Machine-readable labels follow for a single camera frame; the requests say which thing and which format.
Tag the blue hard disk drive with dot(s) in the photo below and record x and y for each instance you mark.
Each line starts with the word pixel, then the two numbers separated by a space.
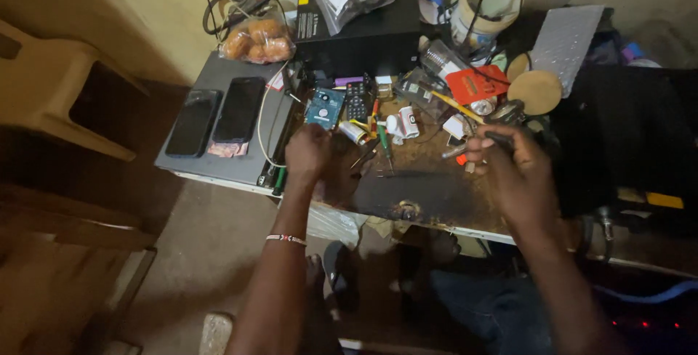
pixel 325 108

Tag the banknotes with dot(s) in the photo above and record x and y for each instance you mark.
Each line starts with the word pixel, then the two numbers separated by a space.
pixel 227 149

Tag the clear plastic bottle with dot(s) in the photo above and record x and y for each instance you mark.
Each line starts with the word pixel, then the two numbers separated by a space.
pixel 439 60

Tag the person's left fingers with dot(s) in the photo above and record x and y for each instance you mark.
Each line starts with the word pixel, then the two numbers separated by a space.
pixel 321 132

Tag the silver bubble wrap sheet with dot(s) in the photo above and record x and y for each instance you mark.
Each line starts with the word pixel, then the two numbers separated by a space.
pixel 564 44

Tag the yellow label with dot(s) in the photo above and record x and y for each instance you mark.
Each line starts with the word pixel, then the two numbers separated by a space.
pixel 664 200

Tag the silver cylindrical battery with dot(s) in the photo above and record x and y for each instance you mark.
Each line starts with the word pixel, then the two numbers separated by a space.
pixel 353 132

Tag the black box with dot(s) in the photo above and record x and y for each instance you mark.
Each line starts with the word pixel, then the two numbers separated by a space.
pixel 360 22

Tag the black sandal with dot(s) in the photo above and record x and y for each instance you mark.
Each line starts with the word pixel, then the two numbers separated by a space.
pixel 338 273

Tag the round cork disc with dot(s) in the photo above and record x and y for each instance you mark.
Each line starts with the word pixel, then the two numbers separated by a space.
pixel 534 92

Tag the black soldering tool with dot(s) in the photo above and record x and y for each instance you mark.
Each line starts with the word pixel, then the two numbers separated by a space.
pixel 499 138

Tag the clear plastic sheet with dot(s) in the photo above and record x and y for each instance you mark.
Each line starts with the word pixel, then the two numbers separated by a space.
pixel 332 224

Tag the bag of brown buns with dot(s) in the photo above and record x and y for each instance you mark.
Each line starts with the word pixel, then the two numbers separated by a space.
pixel 259 40

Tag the person's left hand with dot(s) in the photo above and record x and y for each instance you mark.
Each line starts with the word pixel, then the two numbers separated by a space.
pixel 308 150

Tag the white small bottle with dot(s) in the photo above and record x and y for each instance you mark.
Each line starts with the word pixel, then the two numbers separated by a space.
pixel 403 123

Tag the person's right hand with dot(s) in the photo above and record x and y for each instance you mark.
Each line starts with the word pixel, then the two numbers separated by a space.
pixel 518 178

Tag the black remote control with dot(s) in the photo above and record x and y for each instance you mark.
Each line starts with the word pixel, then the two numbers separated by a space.
pixel 356 100

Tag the white plastic jar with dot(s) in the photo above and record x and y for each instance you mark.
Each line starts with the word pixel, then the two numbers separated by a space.
pixel 485 9

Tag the black smartphone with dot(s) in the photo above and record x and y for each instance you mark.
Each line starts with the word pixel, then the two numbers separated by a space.
pixel 239 109
pixel 193 123

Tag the red card packet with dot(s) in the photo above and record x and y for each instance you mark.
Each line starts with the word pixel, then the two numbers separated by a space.
pixel 476 84

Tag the person's blue jeans leg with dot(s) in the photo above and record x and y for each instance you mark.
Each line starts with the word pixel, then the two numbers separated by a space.
pixel 491 314

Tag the grey flat device case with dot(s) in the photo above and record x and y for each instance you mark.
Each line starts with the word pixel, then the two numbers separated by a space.
pixel 229 120

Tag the beige plastic chair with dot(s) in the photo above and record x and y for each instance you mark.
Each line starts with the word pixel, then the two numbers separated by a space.
pixel 60 88

